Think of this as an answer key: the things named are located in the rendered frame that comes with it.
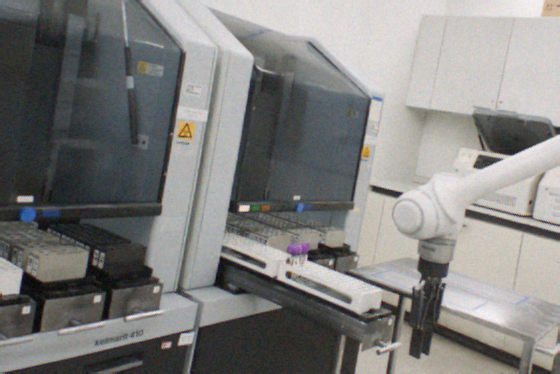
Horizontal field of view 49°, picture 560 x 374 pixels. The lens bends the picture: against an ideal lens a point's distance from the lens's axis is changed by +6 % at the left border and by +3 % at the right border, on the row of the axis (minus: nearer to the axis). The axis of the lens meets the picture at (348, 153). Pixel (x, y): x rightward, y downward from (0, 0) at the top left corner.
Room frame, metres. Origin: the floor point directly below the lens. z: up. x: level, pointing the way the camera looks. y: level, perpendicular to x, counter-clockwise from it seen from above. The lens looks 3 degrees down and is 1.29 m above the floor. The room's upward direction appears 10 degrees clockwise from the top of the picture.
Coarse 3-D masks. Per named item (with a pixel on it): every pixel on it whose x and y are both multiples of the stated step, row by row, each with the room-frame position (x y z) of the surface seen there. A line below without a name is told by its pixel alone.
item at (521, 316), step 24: (384, 264) 2.06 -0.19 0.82; (408, 264) 2.13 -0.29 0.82; (384, 288) 1.81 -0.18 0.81; (408, 288) 1.80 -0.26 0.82; (456, 288) 1.92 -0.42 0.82; (480, 288) 1.98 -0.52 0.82; (504, 288) 2.05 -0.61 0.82; (456, 312) 1.68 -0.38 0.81; (480, 312) 1.70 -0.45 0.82; (504, 312) 1.75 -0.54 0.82; (528, 312) 1.80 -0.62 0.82; (552, 312) 1.86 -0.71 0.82; (336, 336) 1.88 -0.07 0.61; (528, 336) 1.57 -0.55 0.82; (336, 360) 1.87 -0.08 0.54; (528, 360) 1.57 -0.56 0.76
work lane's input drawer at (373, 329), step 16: (224, 272) 1.77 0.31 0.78; (240, 272) 1.73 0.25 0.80; (256, 272) 1.70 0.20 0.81; (240, 288) 1.72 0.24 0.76; (256, 288) 1.68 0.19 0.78; (272, 288) 1.65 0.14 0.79; (288, 288) 1.63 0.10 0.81; (288, 304) 1.61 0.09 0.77; (304, 304) 1.57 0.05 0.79; (320, 304) 1.54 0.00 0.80; (336, 304) 1.53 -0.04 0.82; (320, 320) 1.54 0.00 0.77; (336, 320) 1.51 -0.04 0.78; (352, 320) 1.48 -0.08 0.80; (368, 320) 1.47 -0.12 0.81; (384, 320) 1.52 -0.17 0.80; (352, 336) 1.47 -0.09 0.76; (368, 336) 1.47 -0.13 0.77; (384, 336) 1.53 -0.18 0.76; (384, 352) 1.46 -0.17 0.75
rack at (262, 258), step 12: (228, 240) 1.83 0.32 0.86; (240, 240) 1.85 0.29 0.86; (228, 252) 1.83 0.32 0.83; (240, 252) 1.84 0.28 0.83; (252, 252) 1.73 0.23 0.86; (264, 252) 1.75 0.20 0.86; (276, 252) 1.77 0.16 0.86; (252, 264) 1.81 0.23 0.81; (264, 264) 1.83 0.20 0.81; (276, 264) 1.68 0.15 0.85
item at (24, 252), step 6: (24, 246) 1.39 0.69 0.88; (30, 246) 1.40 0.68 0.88; (36, 246) 1.40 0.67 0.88; (42, 246) 1.41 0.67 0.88; (48, 246) 1.42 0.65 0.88; (54, 246) 1.43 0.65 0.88; (60, 246) 1.43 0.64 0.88; (66, 246) 1.45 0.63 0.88; (72, 246) 1.46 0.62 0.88; (24, 252) 1.37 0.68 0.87; (18, 258) 1.38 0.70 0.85; (24, 258) 1.37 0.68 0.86; (18, 264) 1.38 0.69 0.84; (24, 264) 1.37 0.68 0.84; (24, 270) 1.38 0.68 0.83
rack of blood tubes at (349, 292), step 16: (304, 272) 1.61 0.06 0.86; (320, 272) 1.63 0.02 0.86; (336, 272) 1.66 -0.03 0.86; (304, 288) 1.60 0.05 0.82; (320, 288) 1.66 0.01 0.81; (336, 288) 1.54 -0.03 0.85; (352, 288) 1.53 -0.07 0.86; (368, 288) 1.56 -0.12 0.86; (352, 304) 1.50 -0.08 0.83; (368, 304) 1.52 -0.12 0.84
